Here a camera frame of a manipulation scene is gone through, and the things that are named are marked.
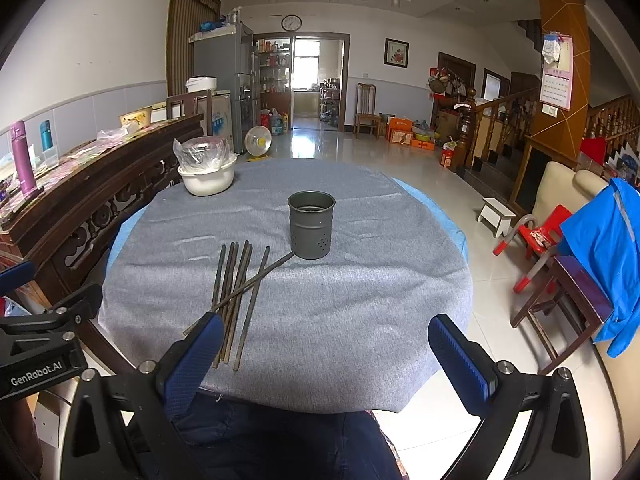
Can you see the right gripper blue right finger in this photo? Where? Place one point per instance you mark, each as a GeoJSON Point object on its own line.
{"type": "Point", "coordinates": [466, 364]}

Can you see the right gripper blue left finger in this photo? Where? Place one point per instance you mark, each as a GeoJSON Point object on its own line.
{"type": "Point", "coordinates": [186, 363]}

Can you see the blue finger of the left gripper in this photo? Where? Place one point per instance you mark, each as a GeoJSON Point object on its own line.
{"type": "Point", "coordinates": [16, 277]}

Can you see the dark chopstick crossing diagonal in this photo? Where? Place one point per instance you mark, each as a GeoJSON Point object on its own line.
{"type": "Point", "coordinates": [249, 281]}

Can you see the dark metal utensil holder cup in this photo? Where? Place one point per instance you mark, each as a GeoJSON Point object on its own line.
{"type": "Point", "coordinates": [311, 216]}

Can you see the carved dark wood sideboard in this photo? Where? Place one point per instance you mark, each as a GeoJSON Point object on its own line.
{"type": "Point", "coordinates": [67, 228]}

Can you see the purple thermos bottle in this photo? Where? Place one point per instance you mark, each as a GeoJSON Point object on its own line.
{"type": "Point", "coordinates": [22, 162]}

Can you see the red plastic child chair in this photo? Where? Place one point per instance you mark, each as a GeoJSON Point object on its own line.
{"type": "Point", "coordinates": [540, 241]}

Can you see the teal thermos bottle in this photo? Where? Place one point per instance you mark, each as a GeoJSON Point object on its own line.
{"type": "Point", "coordinates": [46, 135]}

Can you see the white step stool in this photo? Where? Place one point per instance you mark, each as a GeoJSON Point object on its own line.
{"type": "Point", "coordinates": [496, 215]}

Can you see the grey felt table cloth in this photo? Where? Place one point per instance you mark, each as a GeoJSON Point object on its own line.
{"type": "Point", "coordinates": [344, 333]}

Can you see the blue jacket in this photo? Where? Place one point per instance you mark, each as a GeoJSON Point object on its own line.
{"type": "Point", "coordinates": [603, 236]}

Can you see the white bowl with plastic bag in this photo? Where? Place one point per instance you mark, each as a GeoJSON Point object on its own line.
{"type": "Point", "coordinates": [205, 164]}

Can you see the cream sofa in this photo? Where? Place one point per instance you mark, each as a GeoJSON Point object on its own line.
{"type": "Point", "coordinates": [561, 185]}

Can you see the small white fan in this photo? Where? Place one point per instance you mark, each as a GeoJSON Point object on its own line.
{"type": "Point", "coordinates": [257, 143]}

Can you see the white chest freezer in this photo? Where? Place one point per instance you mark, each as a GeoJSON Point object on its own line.
{"type": "Point", "coordinates": [215, 106]}

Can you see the orange cardboard box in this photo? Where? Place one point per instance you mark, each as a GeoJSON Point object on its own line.
{"type": "Point", "coordinates": [399, 131]}

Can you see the grey refrigerator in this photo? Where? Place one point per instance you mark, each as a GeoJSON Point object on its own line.
{"type": "Point", "coordinates": [227, 53]}

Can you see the framed flower picture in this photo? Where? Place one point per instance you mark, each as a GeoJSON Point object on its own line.
{"type": "Point", "coordinates": [396, 53]}

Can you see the wooden chair by wall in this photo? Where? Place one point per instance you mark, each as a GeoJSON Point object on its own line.
{"type": "Point", "coordinates": [365, 114]}

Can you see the wall calendar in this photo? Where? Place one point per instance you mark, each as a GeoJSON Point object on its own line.
{"type": "Point", "coordinates": [557, 71]}

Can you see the round wall clock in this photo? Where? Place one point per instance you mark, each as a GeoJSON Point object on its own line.
{"type": "Point", "coordinates": [291, 23]}

